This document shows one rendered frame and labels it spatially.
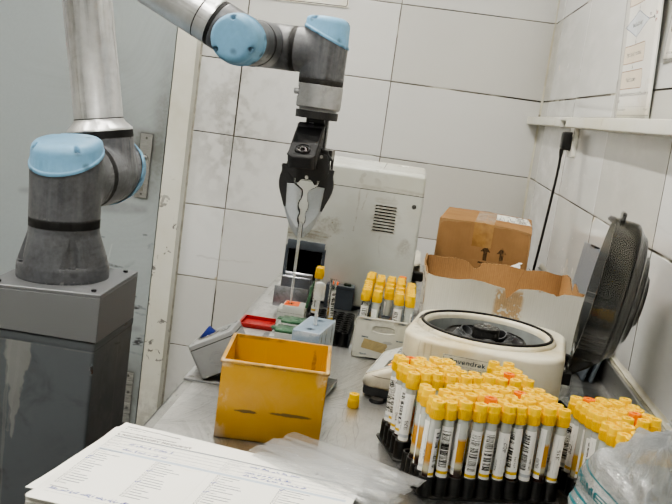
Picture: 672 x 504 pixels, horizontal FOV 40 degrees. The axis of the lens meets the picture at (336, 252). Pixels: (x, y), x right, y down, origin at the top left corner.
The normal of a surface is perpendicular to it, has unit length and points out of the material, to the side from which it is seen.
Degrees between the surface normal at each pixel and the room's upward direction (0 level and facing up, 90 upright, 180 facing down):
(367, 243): 90
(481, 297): 97
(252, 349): 90
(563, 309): 91
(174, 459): 0
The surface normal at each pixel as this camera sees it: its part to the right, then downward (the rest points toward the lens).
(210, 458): 0.13, -0.98
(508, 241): -0.18, 0.11
